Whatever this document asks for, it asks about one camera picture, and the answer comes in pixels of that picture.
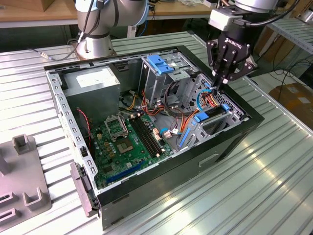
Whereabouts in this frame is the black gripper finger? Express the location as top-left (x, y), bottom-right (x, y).
top-left (206, 40), bottom-right (225, 92)
top-left (217, 60), bottom-right (258, 92)

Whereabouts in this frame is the metal disk bay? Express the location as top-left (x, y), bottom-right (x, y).
top-left (176, 105), bottom-right (245, 151)

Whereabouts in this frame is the blue plastic drive latch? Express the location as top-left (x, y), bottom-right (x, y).
top-left (146, 55), bottom-right (176, 75)

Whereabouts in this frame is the brown cardboard box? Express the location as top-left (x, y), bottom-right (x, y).
top-left (268, 82), bottom-right (313, 123)

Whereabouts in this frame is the metal slat side table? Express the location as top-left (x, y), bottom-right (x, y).
top-left (266, 18), bottom-right (313, 54)

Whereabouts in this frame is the metal drive cage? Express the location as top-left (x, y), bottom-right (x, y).
top-left (140, 51), bottom-right (199, 107)

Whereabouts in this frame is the silver metal cylinder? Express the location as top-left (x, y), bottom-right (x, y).
top-left (300, 9), bottom-right (313, 23)

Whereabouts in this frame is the black RAM slot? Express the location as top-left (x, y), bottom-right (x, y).
top-left (130, 117), bottom-right (158, 158)
top-left (135, 116), bottom-right (163, 154)
top-left (137, 114), bottom-right (165, 152)
top-left (133, 117), bottom-right (160, 156)

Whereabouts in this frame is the metal socket cover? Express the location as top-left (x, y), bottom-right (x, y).
top-left (104, 115), bottom-right (129, 141)

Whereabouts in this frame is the green motherboard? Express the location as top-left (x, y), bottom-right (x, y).
top-left (91, 114), bottom-right (177, 190)

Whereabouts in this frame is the grey power supply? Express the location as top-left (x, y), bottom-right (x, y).
top-left (62, 66), bottom-right (122, 128)

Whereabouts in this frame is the black PC case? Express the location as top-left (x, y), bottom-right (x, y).
top-left (43, 45), bottom-right (265, 231)

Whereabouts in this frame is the CPU socket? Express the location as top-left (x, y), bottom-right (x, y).
top-left (114, 136), bottom-right (135, 155)

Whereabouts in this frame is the blue expansion slot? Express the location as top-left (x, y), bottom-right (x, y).
top-left (106, 163), bottom-right (145, 186)

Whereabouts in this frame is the grey plastic case latch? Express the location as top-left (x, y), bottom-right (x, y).
top-left (70, 163), bottom-right (99, 218)

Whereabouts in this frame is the grey parts rack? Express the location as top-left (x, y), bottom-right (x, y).
top-left (0, 134), bottom-right (53, 225)

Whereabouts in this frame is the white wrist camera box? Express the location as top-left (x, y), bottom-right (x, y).
top-left (208, 9), bottom-right (244, 32)

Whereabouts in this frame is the black camera cable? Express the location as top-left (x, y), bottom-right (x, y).
top-left (241, 0), bottom-right (301, 26)

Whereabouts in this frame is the blue data wire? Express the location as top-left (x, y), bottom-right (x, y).
top-left (196, 83), bottom-right (216, 112)

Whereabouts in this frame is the black cable bundle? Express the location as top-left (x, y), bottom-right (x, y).
top-left (164, 79), bottom-right (194, 116)

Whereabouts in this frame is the yellow orange wire bundle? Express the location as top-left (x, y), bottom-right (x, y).
top-left (119, 92), bottom-right (172, 118)

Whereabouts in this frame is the red black fan wire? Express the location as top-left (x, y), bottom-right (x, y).
top-left (77, 108), bottom-right (93, 149)

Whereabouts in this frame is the black cable with metal plug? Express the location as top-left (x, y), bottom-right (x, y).
top-left (28, 0), bottom-right (98, 62)

